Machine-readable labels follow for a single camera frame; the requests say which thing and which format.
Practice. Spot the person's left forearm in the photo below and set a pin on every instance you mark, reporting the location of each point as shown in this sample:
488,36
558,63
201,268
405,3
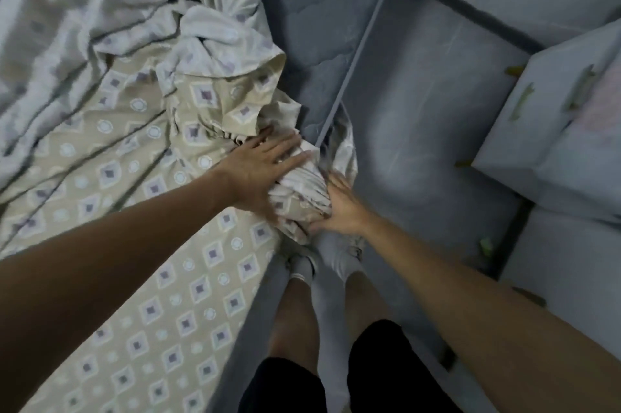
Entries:
106,272

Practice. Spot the black shorts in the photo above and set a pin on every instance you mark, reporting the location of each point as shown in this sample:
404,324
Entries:
388,374

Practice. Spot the person's left thumb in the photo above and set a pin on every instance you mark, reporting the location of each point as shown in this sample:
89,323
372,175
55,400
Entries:
277,218

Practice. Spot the white cardboard box with tape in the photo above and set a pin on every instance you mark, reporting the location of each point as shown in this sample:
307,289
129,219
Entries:
558,126

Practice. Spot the person's right leg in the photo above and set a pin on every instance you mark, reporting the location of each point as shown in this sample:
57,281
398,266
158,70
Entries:
364,301

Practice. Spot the person's right forearm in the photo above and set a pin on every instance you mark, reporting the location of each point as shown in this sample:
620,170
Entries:
485,320

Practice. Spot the plain white box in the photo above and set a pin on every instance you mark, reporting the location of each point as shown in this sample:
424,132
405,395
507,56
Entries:
567,262

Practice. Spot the white left sock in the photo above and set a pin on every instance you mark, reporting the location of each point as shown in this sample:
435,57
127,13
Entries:
301,267

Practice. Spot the person's right hand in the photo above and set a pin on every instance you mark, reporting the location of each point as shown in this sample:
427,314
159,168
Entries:
347,214

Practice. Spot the white sock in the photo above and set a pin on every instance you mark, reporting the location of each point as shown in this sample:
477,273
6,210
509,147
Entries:
301,267
339,255

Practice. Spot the beige diamond-patterned bed sheet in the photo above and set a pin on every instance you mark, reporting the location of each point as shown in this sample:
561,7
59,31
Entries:
145,160

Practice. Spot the white right sock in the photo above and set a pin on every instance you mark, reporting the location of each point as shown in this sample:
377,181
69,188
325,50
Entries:
339,255

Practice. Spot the person's left leg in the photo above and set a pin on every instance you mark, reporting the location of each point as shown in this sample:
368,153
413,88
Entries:
293,320

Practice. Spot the grey bed frame rail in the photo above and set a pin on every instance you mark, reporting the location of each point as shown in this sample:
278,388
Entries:
361,39

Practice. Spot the person's left hand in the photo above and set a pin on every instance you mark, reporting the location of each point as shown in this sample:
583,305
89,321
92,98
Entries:
252,175

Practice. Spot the person's right thumb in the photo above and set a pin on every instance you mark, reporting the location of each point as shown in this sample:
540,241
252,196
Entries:
322,225

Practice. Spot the person's leg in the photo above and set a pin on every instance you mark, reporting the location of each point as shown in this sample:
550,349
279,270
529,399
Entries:
364,301
293,320

